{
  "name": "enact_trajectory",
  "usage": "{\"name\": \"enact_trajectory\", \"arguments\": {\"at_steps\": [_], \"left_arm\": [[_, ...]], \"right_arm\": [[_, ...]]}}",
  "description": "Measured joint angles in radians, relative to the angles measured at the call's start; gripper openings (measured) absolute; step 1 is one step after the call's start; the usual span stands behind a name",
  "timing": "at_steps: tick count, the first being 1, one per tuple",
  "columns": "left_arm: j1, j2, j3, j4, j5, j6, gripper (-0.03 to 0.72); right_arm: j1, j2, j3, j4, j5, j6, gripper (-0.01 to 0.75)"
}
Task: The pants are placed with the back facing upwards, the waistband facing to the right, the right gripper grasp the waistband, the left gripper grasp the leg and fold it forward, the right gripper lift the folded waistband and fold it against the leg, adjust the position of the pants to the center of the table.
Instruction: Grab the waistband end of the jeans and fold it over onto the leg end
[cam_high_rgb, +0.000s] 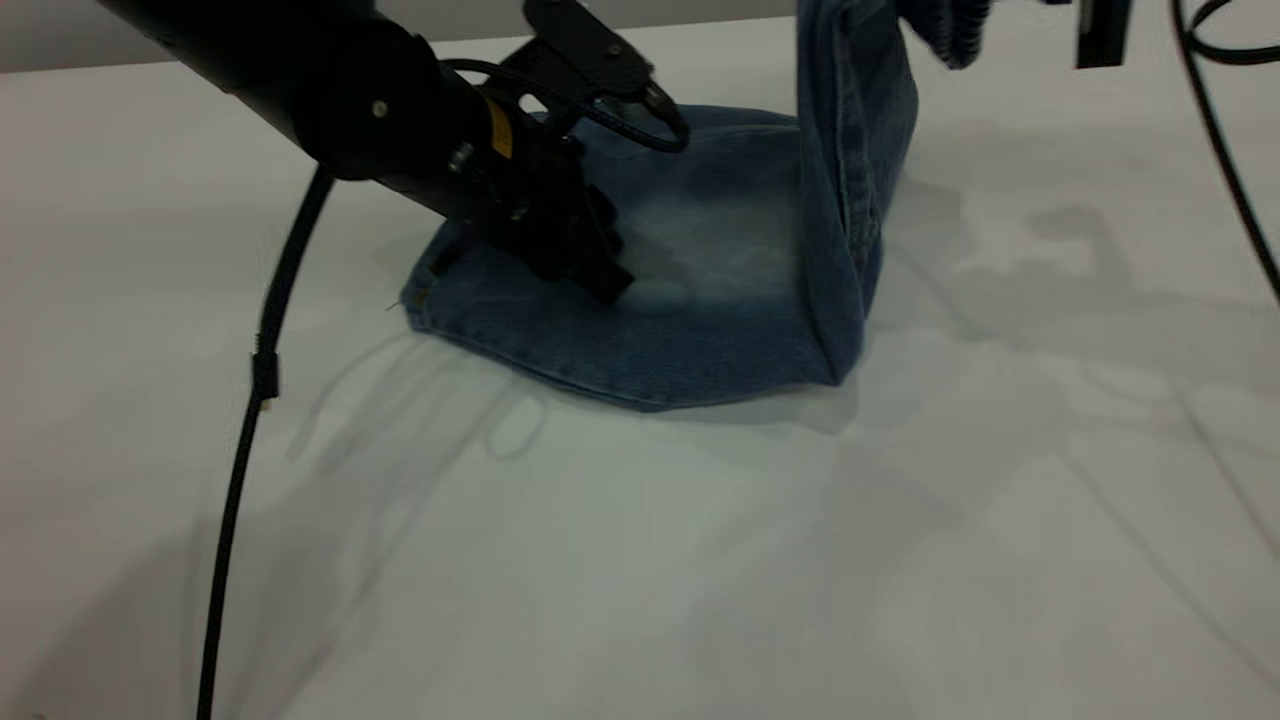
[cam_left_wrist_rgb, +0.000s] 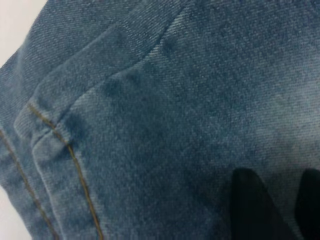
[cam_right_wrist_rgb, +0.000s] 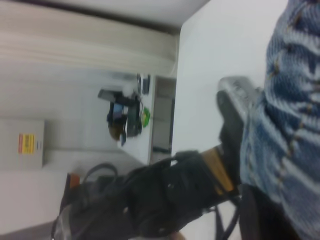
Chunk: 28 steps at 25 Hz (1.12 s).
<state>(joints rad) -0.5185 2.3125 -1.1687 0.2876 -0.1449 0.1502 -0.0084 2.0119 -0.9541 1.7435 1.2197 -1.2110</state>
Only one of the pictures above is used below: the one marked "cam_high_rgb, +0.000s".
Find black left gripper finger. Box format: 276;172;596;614
588;188;628;258
558;248;638;307

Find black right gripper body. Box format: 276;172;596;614
1075;0;1137;70

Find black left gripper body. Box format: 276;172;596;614
468;98;628;283

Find blue denim jeans with print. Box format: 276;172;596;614
400;0;993;414

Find black cable with connector plug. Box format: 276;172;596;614
1188;0;1280;64

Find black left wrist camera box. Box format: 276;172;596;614
500;0;658;113

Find long black hanging cable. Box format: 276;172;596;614
1170;0;1280;307
195;165;338;720

